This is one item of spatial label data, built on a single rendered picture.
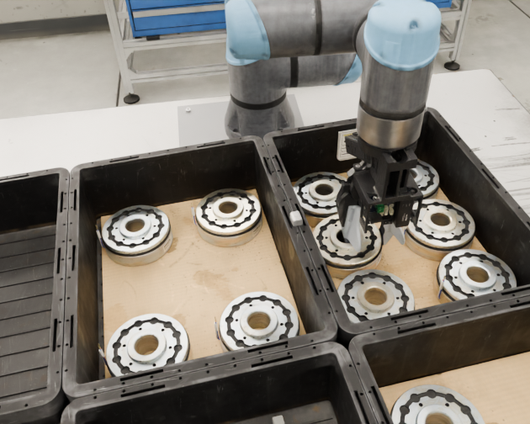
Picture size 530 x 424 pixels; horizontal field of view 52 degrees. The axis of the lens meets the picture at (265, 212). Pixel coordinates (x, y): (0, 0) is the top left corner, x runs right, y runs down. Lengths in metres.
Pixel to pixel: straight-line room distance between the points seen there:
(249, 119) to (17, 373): 0.63
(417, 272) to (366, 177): 0.19
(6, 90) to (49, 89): 0.23
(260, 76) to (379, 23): 0.51
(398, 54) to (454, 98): 0.89
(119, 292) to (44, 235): 0.19
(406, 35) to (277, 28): 0.16
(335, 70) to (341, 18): 0.42
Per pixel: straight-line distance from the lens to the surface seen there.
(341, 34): 0.67
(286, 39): 0.66
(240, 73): 1.07
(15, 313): 0.85
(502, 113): 1.44
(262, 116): 1.12
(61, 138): 1.39
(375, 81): 0.61
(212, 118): 1.24
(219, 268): 0.82
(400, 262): 0.83
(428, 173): 0.94
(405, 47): 0.58
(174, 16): 2.68
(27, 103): 3.05
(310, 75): 1.08
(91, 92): 3.01
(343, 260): 0.78
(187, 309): 0.78
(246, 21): 0.66
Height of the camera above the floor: 1.44
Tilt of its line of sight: 43 degrees down
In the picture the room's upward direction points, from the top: 3 degrees counter-clockwise
